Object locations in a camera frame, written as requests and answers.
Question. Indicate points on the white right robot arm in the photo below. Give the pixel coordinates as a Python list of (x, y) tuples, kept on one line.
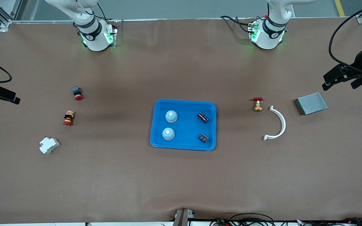
[(93, 36)]

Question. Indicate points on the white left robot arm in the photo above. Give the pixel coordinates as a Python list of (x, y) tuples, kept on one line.
[(273, 31)]

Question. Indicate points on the brass valve red handwheel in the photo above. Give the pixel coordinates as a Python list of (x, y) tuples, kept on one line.
[(257, 105)]

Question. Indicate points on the silver metal power supply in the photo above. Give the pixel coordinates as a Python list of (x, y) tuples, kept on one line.
[(311, 103)]

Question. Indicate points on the red emergency stop button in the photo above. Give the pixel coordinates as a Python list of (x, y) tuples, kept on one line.
[(78, 94)]

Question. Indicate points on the blue plastic tray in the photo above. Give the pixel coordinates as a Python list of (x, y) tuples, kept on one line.
[(185, 125)]

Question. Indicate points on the white circuit breaker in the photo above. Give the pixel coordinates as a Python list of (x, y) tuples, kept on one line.
[(49, 146)]

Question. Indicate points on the light blue desk bell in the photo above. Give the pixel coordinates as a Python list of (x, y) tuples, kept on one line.
[(171, 116), (168, 134)]

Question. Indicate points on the white curved plastic bracket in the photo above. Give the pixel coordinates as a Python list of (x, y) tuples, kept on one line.
[(283, 124)]

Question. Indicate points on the orange red push button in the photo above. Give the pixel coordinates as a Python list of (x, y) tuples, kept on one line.
[(69, 117)]

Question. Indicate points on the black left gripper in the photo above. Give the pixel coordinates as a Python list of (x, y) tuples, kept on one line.
[(359, 63)]

